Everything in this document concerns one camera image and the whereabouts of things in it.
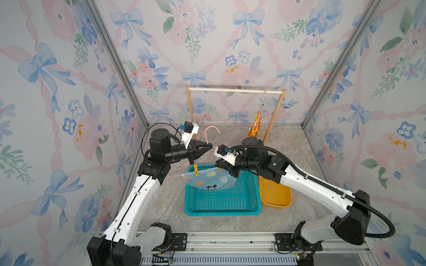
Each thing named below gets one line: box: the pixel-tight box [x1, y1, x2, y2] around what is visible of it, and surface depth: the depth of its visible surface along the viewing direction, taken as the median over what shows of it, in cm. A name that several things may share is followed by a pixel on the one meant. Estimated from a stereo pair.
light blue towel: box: [182, 167, 238, 191], surface depth 76 cm
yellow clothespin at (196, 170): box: [194, 164, 200, 177], surface depth 72 cm
